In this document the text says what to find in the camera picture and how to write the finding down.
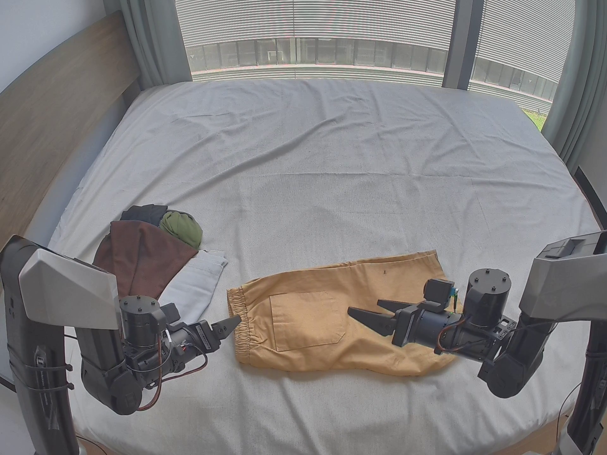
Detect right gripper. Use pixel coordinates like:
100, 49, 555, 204
347, 299, 469, 355

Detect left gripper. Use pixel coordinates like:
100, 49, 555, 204
175, 316, 242, 356

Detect tan shorts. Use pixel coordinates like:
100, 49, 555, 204
227, 250, 463, 377

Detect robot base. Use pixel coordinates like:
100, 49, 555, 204
552, 432, 577, 455

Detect bed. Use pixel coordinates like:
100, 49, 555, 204
0, 11, 607, 455

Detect pale grey garment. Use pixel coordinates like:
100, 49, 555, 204
159, 249, 228, 321

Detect green garment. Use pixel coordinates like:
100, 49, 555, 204
159, 210, 205, 249

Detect dark brown garment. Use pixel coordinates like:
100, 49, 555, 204
93, 220, 199, 302

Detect black garment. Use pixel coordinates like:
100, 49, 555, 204
120, 204, 168, 224

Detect grey-green curtain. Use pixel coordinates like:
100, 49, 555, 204
541, 0, 607, 170
100, 0, 193, 89

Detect window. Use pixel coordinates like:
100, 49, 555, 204
170, 0, 577, 129

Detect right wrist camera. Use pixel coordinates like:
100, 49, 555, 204
423, 279, 457, 312

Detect black cable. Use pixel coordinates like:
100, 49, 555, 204
71, 434, 102, 455

